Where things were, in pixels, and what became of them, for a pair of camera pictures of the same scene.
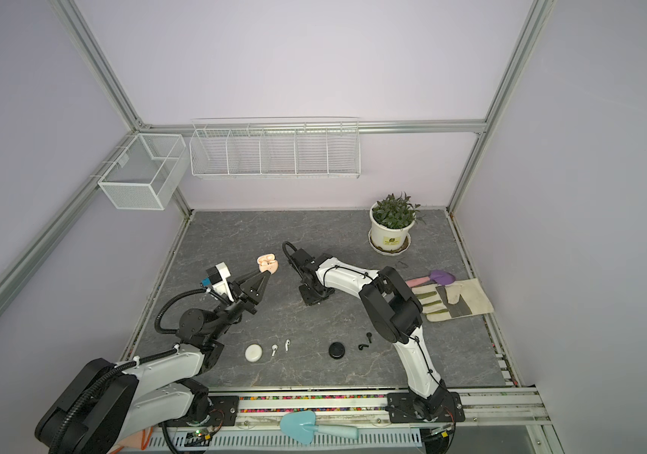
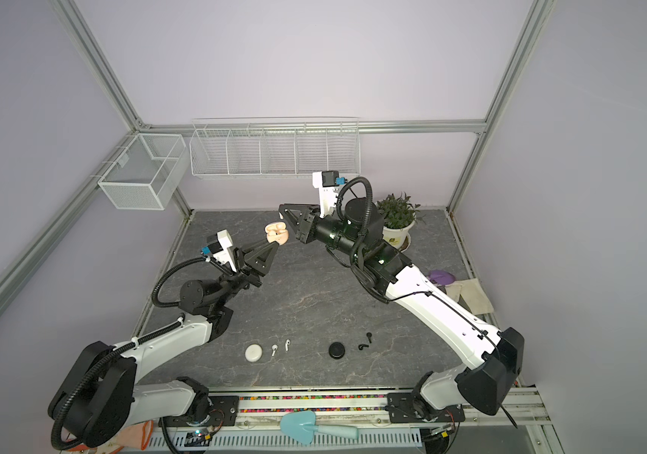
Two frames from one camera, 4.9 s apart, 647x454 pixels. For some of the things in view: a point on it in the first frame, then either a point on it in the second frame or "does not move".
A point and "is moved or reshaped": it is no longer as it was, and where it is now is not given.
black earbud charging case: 336,350 does not move
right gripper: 306,298 -> 305,226
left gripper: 244,294 -> 254,261
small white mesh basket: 149,174 does not move
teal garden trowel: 302,427 does not move
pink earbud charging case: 268,263 is moved or reshaped
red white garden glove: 140,440 does not move
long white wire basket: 323,147 does not move
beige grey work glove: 441,302 does not move
